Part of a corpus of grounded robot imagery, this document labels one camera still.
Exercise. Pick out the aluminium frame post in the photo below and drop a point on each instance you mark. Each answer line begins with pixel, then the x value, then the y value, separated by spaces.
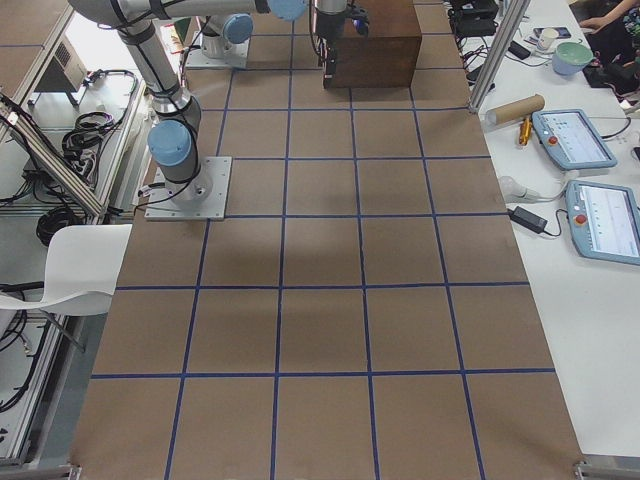
pixel 505 33

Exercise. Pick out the dark brown wooden cabinet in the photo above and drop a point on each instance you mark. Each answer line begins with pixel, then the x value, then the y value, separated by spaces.
pixel 386 57

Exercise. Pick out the white paper cup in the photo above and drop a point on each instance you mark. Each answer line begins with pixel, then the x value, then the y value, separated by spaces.
pixel 546 39

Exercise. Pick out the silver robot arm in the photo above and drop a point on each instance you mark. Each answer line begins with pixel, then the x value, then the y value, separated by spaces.
pixel 224 35
pixel 133 20

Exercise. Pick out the upper blue teach pendant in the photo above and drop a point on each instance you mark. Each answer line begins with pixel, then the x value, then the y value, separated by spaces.
pixel 571 140

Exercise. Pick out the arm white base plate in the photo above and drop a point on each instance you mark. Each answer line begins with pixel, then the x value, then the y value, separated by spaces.
pixel 220 59
pixel 204 198

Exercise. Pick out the black power brick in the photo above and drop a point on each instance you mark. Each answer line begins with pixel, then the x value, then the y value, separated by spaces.
pixel 527 219

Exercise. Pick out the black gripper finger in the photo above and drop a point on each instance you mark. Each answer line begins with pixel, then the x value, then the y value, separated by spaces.
pixel 328 60

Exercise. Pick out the white curved chair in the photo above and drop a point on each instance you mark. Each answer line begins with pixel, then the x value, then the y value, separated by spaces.
pixel 81 270

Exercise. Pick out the cardboard tube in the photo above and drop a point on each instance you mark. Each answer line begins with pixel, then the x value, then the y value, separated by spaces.
pixel 515 110

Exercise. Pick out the yellow utility knife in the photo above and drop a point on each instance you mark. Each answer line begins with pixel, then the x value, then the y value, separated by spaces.
pixel 525 131

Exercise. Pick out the green bowl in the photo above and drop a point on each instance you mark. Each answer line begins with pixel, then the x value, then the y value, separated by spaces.
pixel 570 58

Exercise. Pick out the lower blue teach pendant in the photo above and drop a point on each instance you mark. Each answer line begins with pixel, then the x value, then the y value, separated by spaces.
pixel 603 221

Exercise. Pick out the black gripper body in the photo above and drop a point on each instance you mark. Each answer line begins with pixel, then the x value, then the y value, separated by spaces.
pixel 327 31

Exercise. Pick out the white light bulb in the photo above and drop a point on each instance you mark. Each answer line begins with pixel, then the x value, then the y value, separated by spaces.
pixel 512 191

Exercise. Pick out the blue teach pendant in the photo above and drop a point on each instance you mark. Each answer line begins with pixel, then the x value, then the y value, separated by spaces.
pixel 603 221
pixel 571 140

